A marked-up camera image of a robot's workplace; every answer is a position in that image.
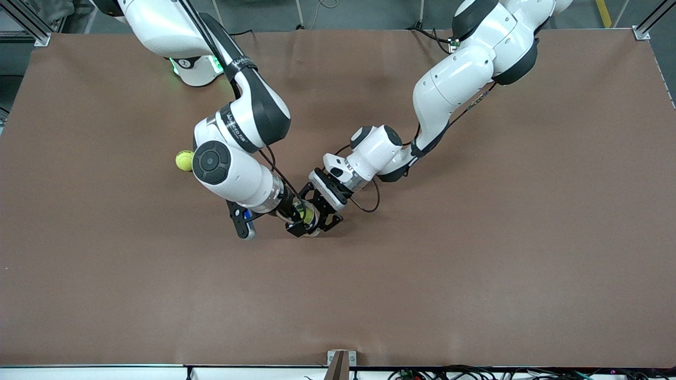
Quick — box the clear plastic tennis ball can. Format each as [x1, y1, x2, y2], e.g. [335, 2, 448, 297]
[287, 196, 323, 238]

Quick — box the table cover sheet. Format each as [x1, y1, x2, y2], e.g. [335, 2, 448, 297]
[0, 26, 676, 368]

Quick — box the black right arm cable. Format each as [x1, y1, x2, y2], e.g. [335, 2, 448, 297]
[177, 0, 304, 212]

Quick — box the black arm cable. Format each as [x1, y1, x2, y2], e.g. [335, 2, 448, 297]
[334, 82, 498, 214]
[177, 0, 304, 212]

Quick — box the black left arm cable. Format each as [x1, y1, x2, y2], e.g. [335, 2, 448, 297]
[334, 82, 498, 214]

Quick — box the metal table edge bracket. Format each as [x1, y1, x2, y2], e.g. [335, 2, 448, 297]
[327, 350, 358, 367]

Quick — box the thin white floor cable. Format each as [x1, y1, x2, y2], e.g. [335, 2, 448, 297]
[306, 0, 339, 30]

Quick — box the tangled black cable bundle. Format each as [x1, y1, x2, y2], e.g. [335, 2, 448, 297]
[387, 364, 676, 380]

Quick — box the black left base cable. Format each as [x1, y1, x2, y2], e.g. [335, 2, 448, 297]
[407, 25, 456, 55]

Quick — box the white table frame edge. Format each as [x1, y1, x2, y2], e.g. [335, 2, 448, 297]
[0, 363, 676, 380]

